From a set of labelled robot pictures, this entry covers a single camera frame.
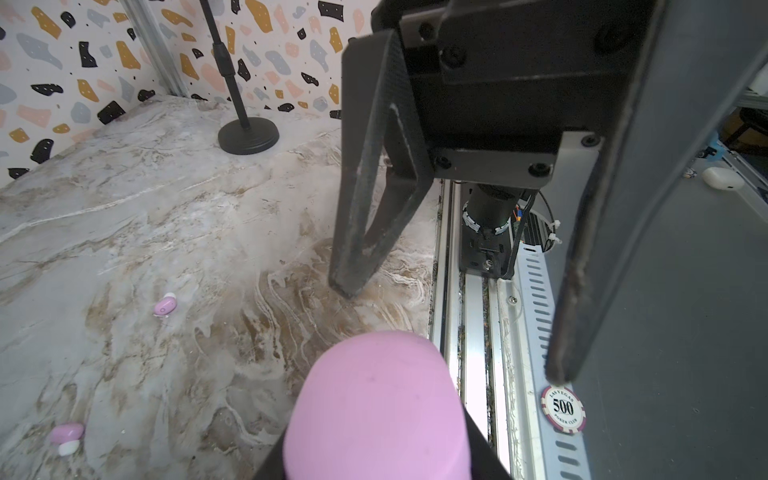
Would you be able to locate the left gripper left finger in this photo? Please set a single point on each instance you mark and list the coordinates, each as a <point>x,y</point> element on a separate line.
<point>272,467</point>

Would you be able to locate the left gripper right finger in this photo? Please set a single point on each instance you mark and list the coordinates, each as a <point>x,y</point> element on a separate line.
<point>485,464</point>

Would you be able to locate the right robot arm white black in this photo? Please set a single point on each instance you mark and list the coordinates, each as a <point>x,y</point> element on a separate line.
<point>492,234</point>

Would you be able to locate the white object on bench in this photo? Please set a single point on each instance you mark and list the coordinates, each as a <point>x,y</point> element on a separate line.
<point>722,179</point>

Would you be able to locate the poker chip on rail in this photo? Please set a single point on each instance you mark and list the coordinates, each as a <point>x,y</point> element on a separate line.
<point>563,409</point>

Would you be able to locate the pink earbud charging case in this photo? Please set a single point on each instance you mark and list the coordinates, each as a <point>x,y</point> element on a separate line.
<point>381,405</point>

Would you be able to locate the pink earbud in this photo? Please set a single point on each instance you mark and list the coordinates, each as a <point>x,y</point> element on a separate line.
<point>165,306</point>
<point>67,438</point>

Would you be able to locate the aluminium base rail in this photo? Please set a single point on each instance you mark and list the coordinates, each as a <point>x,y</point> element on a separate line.
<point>494,335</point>

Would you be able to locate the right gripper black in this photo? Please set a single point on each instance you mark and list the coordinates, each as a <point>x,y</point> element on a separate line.
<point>497,84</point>

